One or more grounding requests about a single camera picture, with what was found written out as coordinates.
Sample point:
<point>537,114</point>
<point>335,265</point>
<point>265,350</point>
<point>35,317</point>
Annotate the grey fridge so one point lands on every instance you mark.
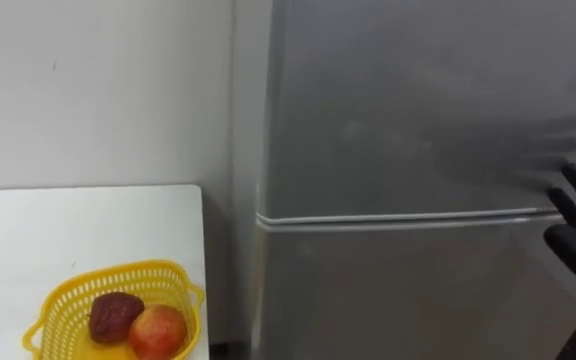
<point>393,150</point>

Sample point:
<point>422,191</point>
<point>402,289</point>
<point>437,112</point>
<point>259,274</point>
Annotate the red apple soft toy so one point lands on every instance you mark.
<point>158,332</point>

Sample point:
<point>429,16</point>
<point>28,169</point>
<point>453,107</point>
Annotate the dark red fruit soft toy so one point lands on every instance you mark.
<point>113,316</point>

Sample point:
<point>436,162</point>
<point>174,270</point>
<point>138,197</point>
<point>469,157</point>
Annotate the yellow plastic basket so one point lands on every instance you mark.
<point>68,300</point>

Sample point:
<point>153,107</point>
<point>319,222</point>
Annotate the white table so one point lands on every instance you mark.
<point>43,225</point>

